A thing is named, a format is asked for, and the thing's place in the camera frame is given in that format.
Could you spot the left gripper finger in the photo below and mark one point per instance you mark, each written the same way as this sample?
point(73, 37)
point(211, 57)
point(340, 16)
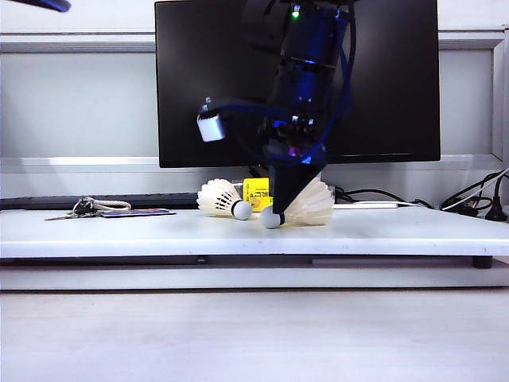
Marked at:
point(47, 4)

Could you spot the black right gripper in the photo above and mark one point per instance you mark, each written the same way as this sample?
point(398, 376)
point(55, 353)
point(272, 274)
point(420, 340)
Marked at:
point(294, 139)

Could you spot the white feather shuttlecock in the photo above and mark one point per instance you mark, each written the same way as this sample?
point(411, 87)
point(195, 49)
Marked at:
point(216, 197)
point(314, 203)

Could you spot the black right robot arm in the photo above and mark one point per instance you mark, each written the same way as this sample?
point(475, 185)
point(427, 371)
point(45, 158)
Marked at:
point(306, 59)

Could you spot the yellow label plastic bottle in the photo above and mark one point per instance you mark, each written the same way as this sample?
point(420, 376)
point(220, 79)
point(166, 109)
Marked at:
point(256, 195)

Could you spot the white raised desk board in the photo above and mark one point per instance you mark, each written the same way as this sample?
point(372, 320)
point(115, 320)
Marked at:
point(159, 235)

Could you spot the black computer monitor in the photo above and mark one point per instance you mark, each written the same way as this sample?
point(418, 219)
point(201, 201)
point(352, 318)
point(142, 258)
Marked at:
point(191, 79)

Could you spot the purple plastic card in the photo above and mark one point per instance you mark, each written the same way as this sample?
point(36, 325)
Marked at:
point(135, 213)

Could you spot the black keyboard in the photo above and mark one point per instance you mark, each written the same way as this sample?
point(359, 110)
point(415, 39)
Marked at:
point(40, 203)

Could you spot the black power plug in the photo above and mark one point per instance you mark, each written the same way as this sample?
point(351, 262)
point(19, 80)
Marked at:
point(495, 207)

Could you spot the metal key bunch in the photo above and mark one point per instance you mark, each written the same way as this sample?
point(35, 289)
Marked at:
point(81, 209)

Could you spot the aluminium partition frame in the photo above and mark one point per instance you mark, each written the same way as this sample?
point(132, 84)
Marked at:
point(79, 44)

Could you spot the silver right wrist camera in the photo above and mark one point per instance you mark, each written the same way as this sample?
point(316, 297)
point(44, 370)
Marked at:
point(212, 123)

